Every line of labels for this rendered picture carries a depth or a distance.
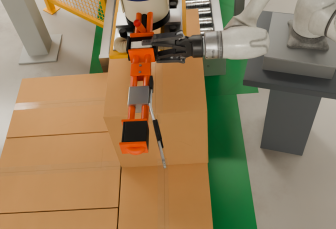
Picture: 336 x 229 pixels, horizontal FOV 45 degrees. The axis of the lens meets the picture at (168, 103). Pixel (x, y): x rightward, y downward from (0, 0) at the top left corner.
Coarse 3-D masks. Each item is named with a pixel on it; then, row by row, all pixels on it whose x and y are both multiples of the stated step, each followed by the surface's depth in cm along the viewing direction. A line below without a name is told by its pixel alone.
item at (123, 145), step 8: (128, 120) 114; (136, 120) 114; (144, 120) 114; (128, 128) 112; (136, 128) 112; (144, 128) 112; (128, 136) 111; (136, 136) 110; (144, 136) 110; (120, 144) 109; (128, 144) 109; (136, 144) 109; (144, 144) 109; (144, 152) 113
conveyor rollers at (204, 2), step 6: (186, 0) 256; (192, 0) 255; (198, 0) 255; (204, 0) 254; (186, 6) 256; (192, 6) 256; (198, 6) 256; (204, 6) 257; (198, 12) 249; (204, 12) 249; (204, 18) 244; (210, 18) 243; (204, 24) 245; (210, 24) 245; (204, 30) 238; (210, 30) 238
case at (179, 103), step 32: (192, 32) 180; (128, 64) 171; (160, 64) 169; (192, 64) 168; (160, 96) 159; (192, 96) 157; (160, 128) 162; (192, 128) 162; (128, 160) 181; (160, 160) 182; (192, 160) 182
